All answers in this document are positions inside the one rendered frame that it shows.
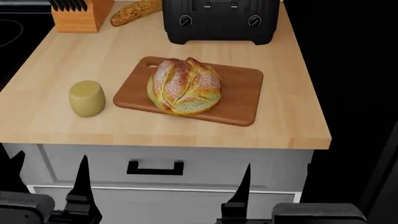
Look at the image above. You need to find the round crusty bread loaf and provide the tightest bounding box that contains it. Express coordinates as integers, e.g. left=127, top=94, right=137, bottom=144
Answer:
left=146, top=57, right=223, bottom=116

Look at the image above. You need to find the seeded baguette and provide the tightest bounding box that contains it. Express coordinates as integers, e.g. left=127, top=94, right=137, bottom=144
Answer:
left=110, top=0, right=164, bottom=28

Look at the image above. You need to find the black drawer handle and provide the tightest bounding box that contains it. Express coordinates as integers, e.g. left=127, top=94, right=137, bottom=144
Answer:
left=126, top=159, right=185, bottom=176

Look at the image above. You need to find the black toaster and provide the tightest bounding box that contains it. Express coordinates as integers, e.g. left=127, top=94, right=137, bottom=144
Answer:
left=162, top=0, right=280, bottom=46

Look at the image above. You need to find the plain white drawer front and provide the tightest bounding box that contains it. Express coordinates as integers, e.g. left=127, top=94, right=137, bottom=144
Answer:
left=27, top=185, right=296, bottom=224

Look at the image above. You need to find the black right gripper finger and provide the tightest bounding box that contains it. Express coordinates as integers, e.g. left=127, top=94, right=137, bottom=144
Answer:
left=300, top=162, right=325, bottom=204
left=221, top=162, right=252, bottom=224

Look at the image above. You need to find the black stove cooktop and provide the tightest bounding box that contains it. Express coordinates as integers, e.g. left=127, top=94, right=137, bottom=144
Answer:
left=0, top=0, right=56, bottom=91

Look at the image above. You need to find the white drawer front with handle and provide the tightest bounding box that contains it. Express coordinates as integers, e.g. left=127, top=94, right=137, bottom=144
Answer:
left=36, top=144, right=282, bottom=189

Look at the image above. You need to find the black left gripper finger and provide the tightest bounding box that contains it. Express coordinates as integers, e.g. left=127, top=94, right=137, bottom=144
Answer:
left=64, top=154, right=103, bottom=224
left=2, top=150, right=31, bottom=194

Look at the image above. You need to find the brown wooden cutting board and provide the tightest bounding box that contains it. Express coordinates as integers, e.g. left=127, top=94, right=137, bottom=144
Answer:
left=113, top=56, right=264, bottom=127

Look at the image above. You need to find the wooden knife block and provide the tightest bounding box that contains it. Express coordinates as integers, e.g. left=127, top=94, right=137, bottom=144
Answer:
left=50, top=0, right=116, bottom=34

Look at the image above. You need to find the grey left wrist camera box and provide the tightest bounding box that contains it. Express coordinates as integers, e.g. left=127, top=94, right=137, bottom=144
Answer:
left=0, top=190, right=56, bottom=224

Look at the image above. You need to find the pale yellow cheese block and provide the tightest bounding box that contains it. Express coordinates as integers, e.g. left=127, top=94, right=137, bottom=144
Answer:
left=68, top=80, right=106, bottom=118

